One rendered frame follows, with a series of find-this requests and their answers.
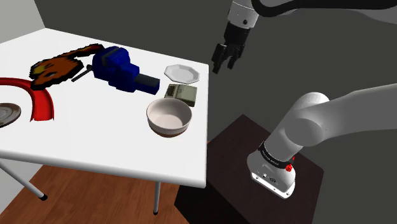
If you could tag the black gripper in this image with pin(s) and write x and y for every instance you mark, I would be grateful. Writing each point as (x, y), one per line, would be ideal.
(235, 34)

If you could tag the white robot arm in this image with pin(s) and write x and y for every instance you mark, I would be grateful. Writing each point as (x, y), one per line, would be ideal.
(313, 124)

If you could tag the white octagonal plate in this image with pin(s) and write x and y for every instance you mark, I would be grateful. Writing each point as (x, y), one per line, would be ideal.
(181, 74)

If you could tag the olive grey box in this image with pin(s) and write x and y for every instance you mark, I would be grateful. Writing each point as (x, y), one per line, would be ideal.
(183, 93)

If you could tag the white bowl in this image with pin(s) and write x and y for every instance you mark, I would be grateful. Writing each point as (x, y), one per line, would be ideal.
(169, 119)

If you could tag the blue bench vise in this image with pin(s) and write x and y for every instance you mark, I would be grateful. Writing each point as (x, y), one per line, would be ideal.
(118, 69)

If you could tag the dark robot stand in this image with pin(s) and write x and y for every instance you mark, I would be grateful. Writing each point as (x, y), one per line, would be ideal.
(229, 173)

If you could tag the white table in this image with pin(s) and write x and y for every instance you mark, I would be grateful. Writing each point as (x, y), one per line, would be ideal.
(102, 139)

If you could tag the orange brown blocky figure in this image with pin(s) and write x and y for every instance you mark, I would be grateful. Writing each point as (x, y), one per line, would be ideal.
(55, 68)

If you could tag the grey brown plate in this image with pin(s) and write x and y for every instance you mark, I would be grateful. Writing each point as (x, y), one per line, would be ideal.
(7, 114)

